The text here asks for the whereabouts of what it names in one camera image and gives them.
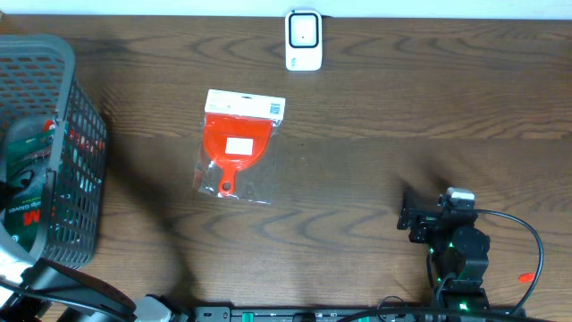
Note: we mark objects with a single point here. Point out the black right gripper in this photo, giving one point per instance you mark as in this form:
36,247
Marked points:
425,214

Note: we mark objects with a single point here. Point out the red dustpan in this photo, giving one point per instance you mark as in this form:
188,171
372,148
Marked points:
237,157

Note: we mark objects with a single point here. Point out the green grip gloves package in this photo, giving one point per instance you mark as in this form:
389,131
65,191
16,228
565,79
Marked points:
27,152

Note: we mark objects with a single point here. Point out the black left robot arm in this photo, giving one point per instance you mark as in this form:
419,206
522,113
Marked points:
86,297

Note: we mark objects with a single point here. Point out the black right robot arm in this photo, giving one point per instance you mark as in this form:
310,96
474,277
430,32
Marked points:
457,251

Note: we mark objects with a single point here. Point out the white barcode scanner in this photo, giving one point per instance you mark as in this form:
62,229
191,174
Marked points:
303,40

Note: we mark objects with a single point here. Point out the red sticker on table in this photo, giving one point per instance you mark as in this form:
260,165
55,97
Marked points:
526,278

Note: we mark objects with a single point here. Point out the grey plastic basket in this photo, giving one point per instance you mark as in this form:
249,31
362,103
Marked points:
38,79

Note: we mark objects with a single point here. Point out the black mounting rail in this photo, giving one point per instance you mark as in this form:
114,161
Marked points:
389,314

